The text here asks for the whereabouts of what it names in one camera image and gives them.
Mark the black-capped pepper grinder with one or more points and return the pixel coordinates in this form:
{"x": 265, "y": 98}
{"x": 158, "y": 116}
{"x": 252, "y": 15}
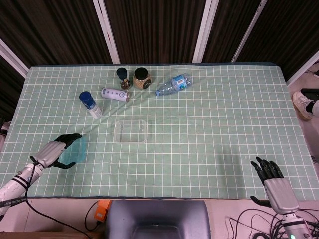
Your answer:
{"x": 122, "y": 72}

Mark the grey robot torso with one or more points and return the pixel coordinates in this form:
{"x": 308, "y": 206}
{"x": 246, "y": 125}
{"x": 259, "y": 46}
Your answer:
{"x": 157, "y": 219}

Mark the white bottle with blue cap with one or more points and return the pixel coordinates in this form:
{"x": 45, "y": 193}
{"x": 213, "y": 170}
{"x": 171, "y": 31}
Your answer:
{"x": 93, "y": 109}

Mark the green checked tablecloth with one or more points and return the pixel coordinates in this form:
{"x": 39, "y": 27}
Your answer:
{"x": 199, "y": 149}

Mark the brown cardboard box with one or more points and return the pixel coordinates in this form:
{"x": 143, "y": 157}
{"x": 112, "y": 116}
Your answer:
{"x": 37, "y": 236}

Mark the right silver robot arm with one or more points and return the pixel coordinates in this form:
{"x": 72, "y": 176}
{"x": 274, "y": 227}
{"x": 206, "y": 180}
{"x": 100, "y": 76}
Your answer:
{"x": 295, "y": 225}

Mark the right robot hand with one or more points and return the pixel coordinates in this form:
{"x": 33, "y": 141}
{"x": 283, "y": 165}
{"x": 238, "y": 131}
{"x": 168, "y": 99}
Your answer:
{"x": 281, "y": 194}

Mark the white drink can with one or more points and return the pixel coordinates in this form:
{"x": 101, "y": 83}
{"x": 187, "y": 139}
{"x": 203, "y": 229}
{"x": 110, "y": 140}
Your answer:
{"x": 113, "y": 93}

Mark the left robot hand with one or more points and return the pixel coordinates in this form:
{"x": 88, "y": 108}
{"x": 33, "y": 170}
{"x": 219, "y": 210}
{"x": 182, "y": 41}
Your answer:
{"x": 49, "y": 152}

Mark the white screen frame post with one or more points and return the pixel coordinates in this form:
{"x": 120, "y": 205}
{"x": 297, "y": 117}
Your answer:
{"x": 106, "y": 30}
{"x": 250, "y": 30}
{"x": 205, "y": 30}
{"x": 12, "y": 58}
{"x": 302, "y": 67}

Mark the brown grain jar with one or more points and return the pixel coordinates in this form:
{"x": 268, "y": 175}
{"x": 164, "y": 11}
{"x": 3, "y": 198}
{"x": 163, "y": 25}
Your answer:
{"x": 140, "y": 73}

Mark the orange box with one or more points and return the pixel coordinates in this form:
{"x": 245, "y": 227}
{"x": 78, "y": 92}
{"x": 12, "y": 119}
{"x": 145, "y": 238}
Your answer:
{"x": 101, "y": 211}

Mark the blue plastic lid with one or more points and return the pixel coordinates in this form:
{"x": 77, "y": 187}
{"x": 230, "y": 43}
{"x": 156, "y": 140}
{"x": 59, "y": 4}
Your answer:
{"x": 77, "y": 154}

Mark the clear plastic water bottle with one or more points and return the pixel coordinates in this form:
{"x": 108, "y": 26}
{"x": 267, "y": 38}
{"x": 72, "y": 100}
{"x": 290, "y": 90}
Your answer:
{"x": 174, "y": 83}

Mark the person leg with black sock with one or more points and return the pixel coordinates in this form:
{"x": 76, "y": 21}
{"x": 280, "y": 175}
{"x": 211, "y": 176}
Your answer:
{"x": 312, "y": 106}

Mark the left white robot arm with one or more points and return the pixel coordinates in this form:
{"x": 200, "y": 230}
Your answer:
{"x": 12, "y": 186}

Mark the clear plastic container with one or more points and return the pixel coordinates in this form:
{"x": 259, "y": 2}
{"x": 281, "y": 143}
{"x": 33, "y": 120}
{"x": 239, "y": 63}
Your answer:
{"x": 129, "y": 132}

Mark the dark pleated curtain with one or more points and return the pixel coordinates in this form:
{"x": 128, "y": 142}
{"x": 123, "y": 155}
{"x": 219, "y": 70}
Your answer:
{"x": 154, "y": 30}

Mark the white shoe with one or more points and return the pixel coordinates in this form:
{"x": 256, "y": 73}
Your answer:
{"x": 300, "y": 102}

